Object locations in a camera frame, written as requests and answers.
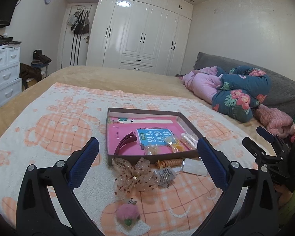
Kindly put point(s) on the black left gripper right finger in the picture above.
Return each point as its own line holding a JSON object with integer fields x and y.
{"x": 247, "y": 205}

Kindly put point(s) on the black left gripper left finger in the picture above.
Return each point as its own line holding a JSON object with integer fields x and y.
{"x": 36, "y": 214}

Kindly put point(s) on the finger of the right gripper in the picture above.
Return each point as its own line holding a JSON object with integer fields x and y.
{"x": 265, "y": 135}
{"x": 258, "y": 153}

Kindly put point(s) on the clear white plastic packet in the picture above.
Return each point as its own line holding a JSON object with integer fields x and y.
{"x": 195, "y": 167}

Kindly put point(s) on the pink fluffy pompom clip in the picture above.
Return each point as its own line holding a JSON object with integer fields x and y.
{"x": 128, "y": 213}

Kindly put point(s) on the sheer beige red-dotted bow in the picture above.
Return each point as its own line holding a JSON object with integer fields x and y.
{"x": 128, "y": 178}

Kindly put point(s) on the maroon oval hair claw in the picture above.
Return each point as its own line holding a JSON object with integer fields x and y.
{"x": 129, "y": 138}

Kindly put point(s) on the green sleeved forearm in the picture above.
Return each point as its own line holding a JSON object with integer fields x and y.
{"x": 286, "y": 204}

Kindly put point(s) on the pink knitted garment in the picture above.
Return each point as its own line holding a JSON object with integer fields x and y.
{"x": 275, "y": 121}

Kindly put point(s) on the grey quilted headboard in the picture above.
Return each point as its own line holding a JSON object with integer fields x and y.
{"x": 282, "y": 93}

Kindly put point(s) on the blue floral padded jacket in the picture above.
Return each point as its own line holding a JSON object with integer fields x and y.
{"x": 242, "y": 89}

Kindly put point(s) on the clear plastic bottle accessory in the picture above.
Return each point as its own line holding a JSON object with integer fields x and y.
{"x": 190, "y": 141}

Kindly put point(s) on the pink padded jacket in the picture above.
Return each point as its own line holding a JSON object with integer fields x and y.
{"x": 202, "y": 83}

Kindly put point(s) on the yellow accessory in plastic bag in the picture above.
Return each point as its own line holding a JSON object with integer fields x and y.
{"x": 174, "y": 144}

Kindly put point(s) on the white and orange fleece blanket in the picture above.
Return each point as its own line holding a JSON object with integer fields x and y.
{"x": 65, "y": 117}

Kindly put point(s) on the brown shallow cardboard tray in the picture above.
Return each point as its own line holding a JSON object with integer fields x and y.
{"x": 137, "y": 113}

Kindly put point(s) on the pearl hair accessory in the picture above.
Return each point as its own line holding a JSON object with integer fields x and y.
{"x": 152, "y": 150}

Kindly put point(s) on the beige bedspread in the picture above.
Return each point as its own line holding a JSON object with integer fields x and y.
{"x": 95, "y": 78}

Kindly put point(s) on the dark clothes pile on stool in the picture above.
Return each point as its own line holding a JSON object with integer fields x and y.
{"x": 40, "y": 60}

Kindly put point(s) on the white plastic drawer unit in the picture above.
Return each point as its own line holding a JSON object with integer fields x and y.
{"x": 10, "y": 81}

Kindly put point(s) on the white wardrobe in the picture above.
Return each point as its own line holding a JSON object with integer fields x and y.
{"x": 140, "y": 35}

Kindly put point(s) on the white door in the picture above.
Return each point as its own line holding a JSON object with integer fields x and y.
{"x": 73, "y": 48}

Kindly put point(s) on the bags hanging on door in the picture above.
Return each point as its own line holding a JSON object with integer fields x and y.
{"x": 79, "y": 22}

